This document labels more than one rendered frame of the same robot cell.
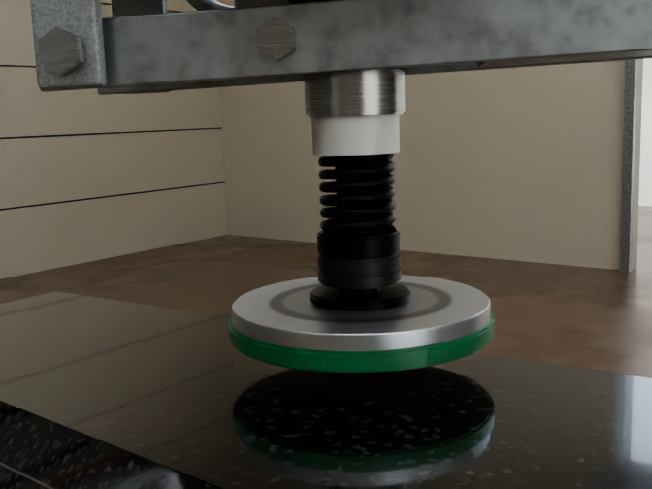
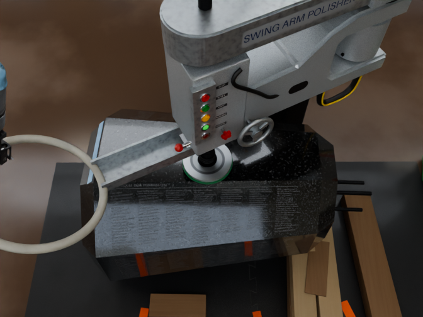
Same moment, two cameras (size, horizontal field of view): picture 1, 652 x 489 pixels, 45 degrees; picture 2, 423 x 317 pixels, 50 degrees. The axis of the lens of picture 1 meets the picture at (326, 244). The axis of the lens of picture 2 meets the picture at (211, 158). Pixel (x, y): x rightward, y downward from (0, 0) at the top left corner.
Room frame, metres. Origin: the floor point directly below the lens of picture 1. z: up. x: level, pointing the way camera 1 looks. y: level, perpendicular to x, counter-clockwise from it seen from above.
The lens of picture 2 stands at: (1.50, -0.60, 2.59)
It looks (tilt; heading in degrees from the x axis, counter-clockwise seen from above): 58 degrees down; 145
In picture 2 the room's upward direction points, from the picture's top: straight up
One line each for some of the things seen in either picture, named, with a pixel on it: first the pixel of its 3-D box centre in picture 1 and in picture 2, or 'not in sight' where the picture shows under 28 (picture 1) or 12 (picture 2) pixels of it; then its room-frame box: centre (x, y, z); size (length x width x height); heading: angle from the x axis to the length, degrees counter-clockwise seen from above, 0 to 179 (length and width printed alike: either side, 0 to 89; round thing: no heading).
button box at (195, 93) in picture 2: not in sight; (203, 114); (0.75, -0.11, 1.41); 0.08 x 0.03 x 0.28; 83
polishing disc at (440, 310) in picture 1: (360, 306); (207, 160); (0.64, -0.03, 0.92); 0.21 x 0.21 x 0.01
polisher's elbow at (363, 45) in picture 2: not in sight; (359, 27); (0.72, 0.63, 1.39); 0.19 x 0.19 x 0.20
